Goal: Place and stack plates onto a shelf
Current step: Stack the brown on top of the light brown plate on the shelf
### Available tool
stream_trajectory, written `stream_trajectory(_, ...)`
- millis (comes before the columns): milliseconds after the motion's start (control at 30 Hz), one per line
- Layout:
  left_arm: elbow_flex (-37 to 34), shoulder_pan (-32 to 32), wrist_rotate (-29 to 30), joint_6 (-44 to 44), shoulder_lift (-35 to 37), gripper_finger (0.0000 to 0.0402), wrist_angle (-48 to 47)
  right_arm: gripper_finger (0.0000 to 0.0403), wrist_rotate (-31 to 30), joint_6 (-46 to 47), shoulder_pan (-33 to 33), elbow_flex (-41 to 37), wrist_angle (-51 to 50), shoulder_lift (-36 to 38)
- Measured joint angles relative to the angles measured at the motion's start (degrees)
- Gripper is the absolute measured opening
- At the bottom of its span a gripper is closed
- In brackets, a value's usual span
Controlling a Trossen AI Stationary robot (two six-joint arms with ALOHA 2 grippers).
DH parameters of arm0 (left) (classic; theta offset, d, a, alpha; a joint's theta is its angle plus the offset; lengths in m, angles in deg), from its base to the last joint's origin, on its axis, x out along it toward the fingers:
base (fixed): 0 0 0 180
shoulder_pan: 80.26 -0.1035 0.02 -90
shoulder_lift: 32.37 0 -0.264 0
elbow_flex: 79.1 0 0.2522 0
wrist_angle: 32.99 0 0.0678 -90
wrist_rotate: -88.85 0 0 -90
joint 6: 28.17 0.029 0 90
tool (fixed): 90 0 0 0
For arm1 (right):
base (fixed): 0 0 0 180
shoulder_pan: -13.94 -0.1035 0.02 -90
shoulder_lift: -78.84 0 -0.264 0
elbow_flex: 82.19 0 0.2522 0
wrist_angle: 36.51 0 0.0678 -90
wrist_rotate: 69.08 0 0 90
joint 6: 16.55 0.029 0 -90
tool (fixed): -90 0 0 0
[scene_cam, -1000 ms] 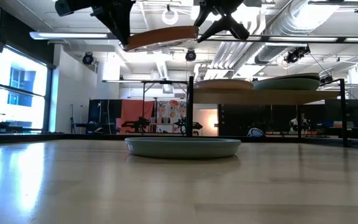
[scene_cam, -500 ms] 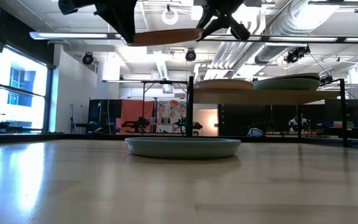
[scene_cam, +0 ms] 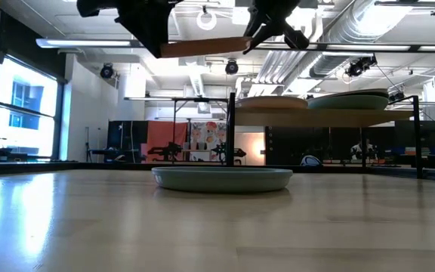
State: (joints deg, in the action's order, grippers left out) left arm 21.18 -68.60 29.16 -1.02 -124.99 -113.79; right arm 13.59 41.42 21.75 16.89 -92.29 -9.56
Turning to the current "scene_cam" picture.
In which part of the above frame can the white ring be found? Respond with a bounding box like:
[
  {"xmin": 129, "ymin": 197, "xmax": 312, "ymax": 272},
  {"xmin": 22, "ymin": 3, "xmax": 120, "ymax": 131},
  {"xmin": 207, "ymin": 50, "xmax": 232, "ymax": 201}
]
[{"xmin": 196, "ymin": 9, "xmax": 218, "ymax": 32}]

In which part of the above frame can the orange curtain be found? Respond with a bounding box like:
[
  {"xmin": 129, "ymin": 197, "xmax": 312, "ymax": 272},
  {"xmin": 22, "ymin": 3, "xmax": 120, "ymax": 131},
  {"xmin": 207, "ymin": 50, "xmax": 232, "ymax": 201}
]
[{"xmin": 147, "ymin": 120, "xmax": 188, "ymax": 162}]

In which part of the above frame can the silver ceiling duct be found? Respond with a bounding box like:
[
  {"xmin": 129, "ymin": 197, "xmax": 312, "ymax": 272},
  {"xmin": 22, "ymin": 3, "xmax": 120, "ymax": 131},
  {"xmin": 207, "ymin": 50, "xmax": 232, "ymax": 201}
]
[{"xmin": 310, "ymin": 0, "xmax": 415, "ymax": 79}]

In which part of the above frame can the wooden shelf with black legs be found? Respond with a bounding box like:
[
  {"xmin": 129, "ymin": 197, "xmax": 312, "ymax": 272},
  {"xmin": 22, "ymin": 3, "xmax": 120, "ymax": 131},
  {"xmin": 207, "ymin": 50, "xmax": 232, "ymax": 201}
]
[{"xmin": 227, "ymin": 92, "xmax": 424, "ymax": 179}]

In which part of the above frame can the large window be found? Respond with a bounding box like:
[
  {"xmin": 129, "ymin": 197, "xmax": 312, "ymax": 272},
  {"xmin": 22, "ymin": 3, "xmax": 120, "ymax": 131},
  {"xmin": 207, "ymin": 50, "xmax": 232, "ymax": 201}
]
[{"xmin": 0, "ymin": 56, "xmax": 64, "ymax": 162}]

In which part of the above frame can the black aluminium extrusion frame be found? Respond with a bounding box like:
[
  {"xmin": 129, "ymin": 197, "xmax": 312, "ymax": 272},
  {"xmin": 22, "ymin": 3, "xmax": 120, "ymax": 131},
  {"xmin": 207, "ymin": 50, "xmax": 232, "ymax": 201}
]
[
  {"xmin": 0, "ymin": 161, "xmax": 229, "ymax": 175},
  {"xmin": 292, "ymin": 164, "xmax": 435, "ymax": 183}
]

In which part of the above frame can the long ceiling light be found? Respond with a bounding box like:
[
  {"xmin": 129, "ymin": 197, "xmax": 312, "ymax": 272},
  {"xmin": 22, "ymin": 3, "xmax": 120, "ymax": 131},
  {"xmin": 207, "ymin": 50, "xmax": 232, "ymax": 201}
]
[
  {"xmin": 35, "ymin": 37, "xmax": 145, "ymax": 49},
  {"xmin": 257, "ymin": 42, "xmax": 435, "ymax": 53}
]

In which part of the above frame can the mint green plate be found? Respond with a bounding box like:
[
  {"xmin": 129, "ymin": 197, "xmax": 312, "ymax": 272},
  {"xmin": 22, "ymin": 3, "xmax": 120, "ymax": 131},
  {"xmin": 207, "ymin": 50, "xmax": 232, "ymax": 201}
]
[{"xmin": 307, "ymin": 94, "xmax": 390, "ymax": 111}]

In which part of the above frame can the person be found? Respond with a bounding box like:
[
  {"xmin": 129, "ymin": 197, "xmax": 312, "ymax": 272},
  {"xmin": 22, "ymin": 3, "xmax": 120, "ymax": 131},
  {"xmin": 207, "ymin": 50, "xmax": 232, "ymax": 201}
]
[{"xmin": 349, "ymin": 138, "xmax": 378, "ymax": 162}]

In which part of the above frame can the black partition panel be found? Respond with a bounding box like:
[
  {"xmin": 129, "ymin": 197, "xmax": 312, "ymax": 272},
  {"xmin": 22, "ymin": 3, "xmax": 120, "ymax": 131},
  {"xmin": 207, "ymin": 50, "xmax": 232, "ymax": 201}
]
[{"xmin": 264, "ymin": 125, "xmax": 363, "ymax": 166}]

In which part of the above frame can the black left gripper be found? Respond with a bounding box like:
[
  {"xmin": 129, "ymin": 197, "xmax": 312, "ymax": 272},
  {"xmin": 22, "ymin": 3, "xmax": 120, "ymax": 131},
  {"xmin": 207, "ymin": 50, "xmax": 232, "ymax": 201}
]
[{"xmin": 115, "ymin": 0, "xmax": 183, "ymax": 59}]

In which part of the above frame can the pale grey-green plate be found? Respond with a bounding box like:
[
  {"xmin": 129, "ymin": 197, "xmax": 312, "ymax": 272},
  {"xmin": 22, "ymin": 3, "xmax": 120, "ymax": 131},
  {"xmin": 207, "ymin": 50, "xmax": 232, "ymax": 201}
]
[{"xmin": 151, "ymin": 167, "xmax": 294, "ymax": 194}]

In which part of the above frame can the black ceiling camera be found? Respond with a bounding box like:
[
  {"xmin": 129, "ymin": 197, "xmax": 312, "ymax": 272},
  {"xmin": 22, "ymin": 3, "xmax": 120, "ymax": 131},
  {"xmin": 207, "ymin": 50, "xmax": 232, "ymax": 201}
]
[
  {"xmin": 224, "ymin": 59, "xmax": 239, "ymax": 76},
  {"xmin": 100, "ymin": 62, "xmax": 115, "ymax": 79},
  {"xmin": 344, "ymin": 55, "xmax": 378, "ymax": 79}
]

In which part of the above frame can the black metal table frame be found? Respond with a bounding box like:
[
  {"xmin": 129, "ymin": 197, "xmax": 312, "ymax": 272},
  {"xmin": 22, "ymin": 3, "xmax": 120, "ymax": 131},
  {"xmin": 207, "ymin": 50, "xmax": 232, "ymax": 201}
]
[{"xmin": 171, "ymin": 97, "xmax": 230, "ymax": 163}]

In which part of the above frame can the black curtain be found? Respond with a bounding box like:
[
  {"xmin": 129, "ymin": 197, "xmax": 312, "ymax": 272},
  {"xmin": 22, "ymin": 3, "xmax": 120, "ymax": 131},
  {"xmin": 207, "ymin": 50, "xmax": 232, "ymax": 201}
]
[{"xmin": 106, "ymin": 120, "xmax": 149, "ymax": 162}]

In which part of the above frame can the small terracotta plate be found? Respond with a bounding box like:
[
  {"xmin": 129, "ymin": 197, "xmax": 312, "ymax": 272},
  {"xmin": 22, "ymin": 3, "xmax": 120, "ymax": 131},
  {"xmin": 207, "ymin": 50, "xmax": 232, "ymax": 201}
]
[{"xmin": 160, "ymin": 36, "xmax": 252, "ymax": 59}]

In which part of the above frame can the taupe plate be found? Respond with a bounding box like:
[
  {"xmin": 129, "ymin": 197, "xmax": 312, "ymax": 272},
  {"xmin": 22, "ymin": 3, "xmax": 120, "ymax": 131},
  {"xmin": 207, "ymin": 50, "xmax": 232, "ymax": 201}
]
[{"xmin": 235, "ymin": 95, "xmax": 309, "ymax": 110}]

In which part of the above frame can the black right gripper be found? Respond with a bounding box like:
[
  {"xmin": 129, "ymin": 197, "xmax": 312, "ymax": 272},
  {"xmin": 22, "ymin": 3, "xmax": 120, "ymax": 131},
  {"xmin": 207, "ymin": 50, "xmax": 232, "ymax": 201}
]
[{"xmin": 242, "ymin": 0, "xmax": 311, "ymax": 55}]

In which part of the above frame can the colourful poster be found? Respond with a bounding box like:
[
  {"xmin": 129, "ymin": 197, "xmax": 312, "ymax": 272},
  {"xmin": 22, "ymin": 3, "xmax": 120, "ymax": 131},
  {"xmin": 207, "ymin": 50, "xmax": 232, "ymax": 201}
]
[{"xmin": 190, "ymin": 121, "xmax": 228, "ymax": 152}]

